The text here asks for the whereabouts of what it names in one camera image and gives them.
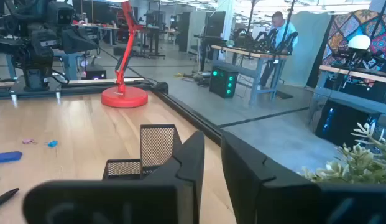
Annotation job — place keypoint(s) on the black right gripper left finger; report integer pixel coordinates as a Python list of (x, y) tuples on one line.
[(118, 202)]

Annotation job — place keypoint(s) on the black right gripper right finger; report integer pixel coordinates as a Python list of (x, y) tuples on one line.
[(273, 202)]

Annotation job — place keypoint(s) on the pink binder clip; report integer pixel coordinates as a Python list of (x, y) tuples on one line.
[(28, 142)]

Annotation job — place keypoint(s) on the slim black pen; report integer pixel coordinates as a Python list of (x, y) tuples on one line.
[(4, 197)]

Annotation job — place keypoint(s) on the small purple blue clip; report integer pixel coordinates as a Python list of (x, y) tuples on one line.
[(6, 157)]

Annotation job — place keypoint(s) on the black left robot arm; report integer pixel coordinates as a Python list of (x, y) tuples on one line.
[(34, 56)]

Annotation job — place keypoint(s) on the black mesh desk organizer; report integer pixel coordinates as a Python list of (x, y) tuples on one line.
[(157, 146)]

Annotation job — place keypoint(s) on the black box pink light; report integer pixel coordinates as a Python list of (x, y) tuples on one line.
[(94, 73)]

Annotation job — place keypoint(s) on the red desk lamp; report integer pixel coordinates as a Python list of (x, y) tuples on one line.
[(124, 96)]

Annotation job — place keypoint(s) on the green potted plant black pot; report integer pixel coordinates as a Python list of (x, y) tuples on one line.
[(360, 165)]

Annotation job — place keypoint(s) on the black computer blue light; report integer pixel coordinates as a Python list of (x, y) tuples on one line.
[(345, 124)]

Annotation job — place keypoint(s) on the black computer green lights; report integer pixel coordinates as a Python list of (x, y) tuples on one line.
[(223, 82)]

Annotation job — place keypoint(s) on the wooden workbench blue legs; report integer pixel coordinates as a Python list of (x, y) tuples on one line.
[(248, 56), (351, 72)]

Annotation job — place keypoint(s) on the black background robot arms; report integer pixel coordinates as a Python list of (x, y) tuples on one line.
[(267, 40)]

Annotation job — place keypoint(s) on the person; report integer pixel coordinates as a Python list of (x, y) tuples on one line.
[(283, 31)]

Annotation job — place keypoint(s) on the white globe lamp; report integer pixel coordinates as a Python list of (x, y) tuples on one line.
[(359, 42)]

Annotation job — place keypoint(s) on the colourful patchwork panel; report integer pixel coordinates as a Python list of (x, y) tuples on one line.
[(345, 28)]

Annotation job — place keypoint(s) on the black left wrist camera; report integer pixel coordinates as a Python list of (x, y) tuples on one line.
[(60, 14)]

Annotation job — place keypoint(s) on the silver metal post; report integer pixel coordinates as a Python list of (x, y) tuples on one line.
[(14, 100)]

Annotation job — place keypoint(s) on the black aluminium table frame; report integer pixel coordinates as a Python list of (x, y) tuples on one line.
[(186, 110)]

